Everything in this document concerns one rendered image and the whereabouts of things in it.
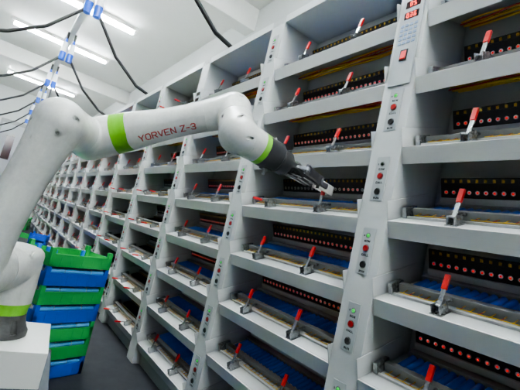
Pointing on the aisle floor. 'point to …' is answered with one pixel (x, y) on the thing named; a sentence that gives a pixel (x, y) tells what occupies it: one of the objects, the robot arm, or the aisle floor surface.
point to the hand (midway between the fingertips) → (323, 186)
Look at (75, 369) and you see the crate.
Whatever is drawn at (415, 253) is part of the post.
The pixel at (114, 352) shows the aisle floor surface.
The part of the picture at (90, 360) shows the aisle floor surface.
